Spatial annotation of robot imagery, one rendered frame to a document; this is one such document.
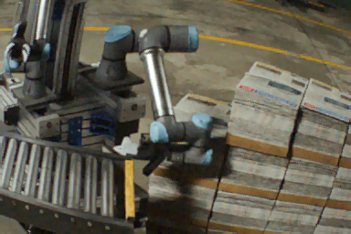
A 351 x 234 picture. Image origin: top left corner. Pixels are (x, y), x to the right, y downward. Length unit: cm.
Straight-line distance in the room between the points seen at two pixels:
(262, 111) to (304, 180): 40
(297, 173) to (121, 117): 90
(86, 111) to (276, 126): 94
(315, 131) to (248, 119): 33
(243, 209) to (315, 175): 39
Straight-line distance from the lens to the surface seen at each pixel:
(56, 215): 228
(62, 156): 264
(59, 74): 324
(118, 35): 325
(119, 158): 270
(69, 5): 313
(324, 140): 278
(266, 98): 274
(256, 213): 299
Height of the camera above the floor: 207
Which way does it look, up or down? 23 degrees down
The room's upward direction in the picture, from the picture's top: 8 degrees clockwise
